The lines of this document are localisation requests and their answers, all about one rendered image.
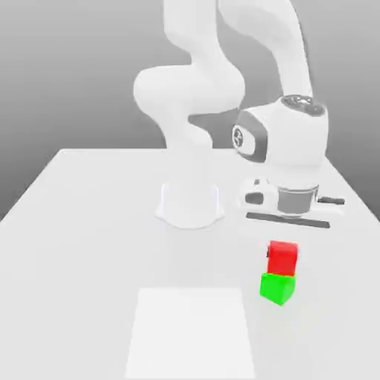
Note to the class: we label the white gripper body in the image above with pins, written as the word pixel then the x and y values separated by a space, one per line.
pixel 288 220

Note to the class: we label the small red cube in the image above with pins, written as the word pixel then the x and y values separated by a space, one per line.
pixel 282 258

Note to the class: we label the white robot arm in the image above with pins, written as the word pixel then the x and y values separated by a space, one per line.
pixel 190 98

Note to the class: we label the small green cube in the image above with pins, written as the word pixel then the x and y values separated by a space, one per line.
pixel 277 289

